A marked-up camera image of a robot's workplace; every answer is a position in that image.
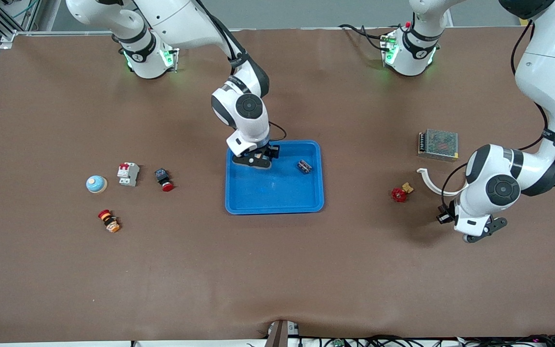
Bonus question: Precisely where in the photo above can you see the blue call bell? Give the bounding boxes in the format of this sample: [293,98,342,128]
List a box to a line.
[85,174,108,194]

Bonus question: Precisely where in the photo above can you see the blue plastic tray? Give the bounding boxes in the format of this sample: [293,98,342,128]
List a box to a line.
[225,140,325,215]

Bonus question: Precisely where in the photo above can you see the white curved plastic clamp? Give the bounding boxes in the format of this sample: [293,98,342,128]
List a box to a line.
[416,167,468,197]

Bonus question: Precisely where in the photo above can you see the metal mesh power supply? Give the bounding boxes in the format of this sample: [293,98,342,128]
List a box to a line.
[417,128,460,162]

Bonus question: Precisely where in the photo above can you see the black red mushroom push button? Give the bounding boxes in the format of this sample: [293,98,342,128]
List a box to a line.
[154,168,174,192]

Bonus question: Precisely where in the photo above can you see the brown table mat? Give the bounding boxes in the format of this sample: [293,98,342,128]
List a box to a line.
[0,27,555,344]

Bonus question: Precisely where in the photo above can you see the white circuit breaker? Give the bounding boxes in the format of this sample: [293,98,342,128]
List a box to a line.
[117,162,141,187]

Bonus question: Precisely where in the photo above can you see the red yellow emergency stop button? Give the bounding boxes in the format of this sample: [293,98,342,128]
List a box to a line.
[97,209,121,234]

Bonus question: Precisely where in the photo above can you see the red handle brass valve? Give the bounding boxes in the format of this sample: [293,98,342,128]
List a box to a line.
[391,182,414,203]

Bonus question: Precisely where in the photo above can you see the black left arm base cables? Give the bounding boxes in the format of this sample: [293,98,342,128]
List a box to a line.
[339,23,394,51]

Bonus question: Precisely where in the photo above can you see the metal table clamp bracket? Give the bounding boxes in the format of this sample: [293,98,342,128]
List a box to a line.
[264,319,301,347]

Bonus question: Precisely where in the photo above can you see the aluminium frame post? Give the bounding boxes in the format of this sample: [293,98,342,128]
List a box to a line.
[0,0,47,49]

